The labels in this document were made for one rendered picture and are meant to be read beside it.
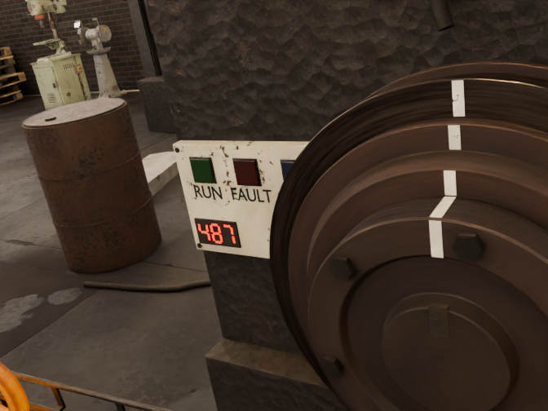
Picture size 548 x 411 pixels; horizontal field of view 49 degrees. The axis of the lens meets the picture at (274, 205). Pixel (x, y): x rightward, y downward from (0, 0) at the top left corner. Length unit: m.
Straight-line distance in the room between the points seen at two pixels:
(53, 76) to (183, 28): 7.81
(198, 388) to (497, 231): 2.04
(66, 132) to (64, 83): 5.41
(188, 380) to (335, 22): 1.95
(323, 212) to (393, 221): 0.13
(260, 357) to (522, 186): 0.61
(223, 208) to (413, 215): 0.45
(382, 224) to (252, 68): 0.37
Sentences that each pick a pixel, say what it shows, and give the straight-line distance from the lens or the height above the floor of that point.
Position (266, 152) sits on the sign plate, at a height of 1.23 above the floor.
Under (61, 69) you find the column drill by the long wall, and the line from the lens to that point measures 8.70.
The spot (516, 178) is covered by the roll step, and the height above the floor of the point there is 1.27.
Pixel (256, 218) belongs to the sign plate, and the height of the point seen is 1.13.
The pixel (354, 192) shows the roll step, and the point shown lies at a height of 1.25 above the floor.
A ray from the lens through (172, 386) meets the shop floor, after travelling 2.51.
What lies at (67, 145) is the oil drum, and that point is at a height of 0.76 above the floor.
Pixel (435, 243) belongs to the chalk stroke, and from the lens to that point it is 0.52.
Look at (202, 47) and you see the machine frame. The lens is 0.87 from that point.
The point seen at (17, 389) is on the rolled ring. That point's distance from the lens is 1.49.
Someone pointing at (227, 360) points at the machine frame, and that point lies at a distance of 1.04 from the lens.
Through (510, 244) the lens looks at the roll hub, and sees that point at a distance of 0.50.
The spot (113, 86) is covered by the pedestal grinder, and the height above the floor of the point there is 0.15.
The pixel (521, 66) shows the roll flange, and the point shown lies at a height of 1.34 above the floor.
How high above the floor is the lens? 1.47
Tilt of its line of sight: 22 degrees down
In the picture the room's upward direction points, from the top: 10 degrees counter-clockwise
